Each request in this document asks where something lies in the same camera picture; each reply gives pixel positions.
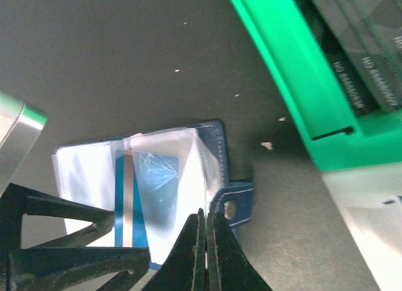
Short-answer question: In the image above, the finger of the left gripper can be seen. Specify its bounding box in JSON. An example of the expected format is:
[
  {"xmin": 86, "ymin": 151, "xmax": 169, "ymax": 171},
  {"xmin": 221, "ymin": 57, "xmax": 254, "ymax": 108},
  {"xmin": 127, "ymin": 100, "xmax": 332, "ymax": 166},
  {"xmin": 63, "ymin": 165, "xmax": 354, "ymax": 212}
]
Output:
[
  {"xmin": 5, "ymin": 247, "xmax": 150, "ymax": 290},
  {"xmin": 1, "ymin": 184, "xmax": 114, "ymax": 250}
]

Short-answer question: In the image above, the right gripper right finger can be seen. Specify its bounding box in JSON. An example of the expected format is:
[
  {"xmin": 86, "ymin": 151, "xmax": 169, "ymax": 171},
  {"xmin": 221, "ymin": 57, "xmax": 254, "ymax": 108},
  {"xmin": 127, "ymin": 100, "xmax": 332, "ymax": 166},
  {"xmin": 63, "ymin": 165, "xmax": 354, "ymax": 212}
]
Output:
[{"xmin": 206, "ymin": 212, "xmax": 271, "ymax": 291}]

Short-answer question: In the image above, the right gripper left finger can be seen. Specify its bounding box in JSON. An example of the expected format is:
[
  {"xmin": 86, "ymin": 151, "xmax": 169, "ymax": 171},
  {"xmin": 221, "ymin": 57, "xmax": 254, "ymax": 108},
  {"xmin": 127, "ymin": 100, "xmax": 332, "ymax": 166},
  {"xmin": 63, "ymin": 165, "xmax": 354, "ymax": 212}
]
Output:
[{"xmin": 143, "ymin": 209, "xmax": 206, "ymax": 290}]

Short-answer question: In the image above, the single blue card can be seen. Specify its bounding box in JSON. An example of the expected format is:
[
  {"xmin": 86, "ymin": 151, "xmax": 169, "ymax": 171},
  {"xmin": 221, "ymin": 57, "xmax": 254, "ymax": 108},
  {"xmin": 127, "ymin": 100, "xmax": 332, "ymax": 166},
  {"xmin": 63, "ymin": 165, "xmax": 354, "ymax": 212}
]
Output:
[
  {"xmin": 114, "ymin": 150, "xmax": 148, "ymax": 248},
  {"xmin": 134, "ymin": 151, "xmax": 180, "ymax": 229}
]

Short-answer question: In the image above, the blue card holder wallet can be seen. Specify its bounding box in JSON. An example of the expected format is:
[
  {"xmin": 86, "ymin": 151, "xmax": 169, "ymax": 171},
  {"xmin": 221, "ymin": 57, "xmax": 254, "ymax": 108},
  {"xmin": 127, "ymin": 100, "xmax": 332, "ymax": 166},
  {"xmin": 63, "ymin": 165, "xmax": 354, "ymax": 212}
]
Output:
[{"xmin": 52, "ymin": 121, "xmax": 254, "ymax": 270}]

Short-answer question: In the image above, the white bin with blue cards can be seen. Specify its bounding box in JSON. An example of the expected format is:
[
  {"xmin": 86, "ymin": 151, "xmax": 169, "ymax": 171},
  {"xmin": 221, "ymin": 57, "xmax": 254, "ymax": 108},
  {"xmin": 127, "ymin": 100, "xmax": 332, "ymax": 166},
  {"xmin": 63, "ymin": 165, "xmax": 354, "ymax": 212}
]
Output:
[{"xmin": 322, "ymin": 163, "xmax": 401, "ymax": 290}]

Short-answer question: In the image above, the green bin with black cards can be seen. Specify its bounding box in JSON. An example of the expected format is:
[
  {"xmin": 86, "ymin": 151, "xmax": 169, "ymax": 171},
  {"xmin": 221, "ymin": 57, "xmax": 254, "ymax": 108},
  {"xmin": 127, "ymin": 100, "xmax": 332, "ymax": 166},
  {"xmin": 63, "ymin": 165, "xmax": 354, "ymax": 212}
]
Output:
[{"xmin": 230, "ymin": 0, "xmax": 401, "ymax": 171}]

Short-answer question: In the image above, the black vip card stack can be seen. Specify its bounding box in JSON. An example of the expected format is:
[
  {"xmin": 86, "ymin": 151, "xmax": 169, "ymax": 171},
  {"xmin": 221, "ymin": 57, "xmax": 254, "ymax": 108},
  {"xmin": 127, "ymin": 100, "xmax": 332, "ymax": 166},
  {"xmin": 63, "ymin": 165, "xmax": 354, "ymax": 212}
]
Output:
[{"xmin": 299, "ymin": 0, "xmax": 401, "ymax": 115}]

